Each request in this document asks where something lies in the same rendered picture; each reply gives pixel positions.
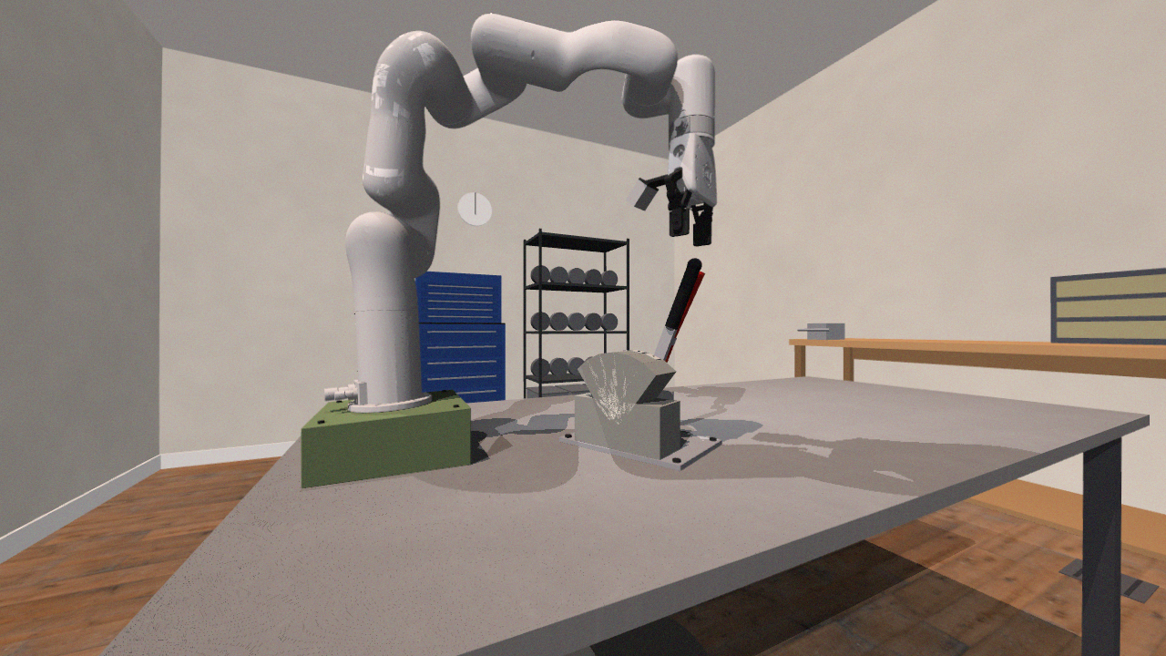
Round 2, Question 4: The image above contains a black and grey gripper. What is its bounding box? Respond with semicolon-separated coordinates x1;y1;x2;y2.
663;132;717;247

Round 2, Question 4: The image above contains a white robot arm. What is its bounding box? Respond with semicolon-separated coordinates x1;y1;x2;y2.
324;14;715;412

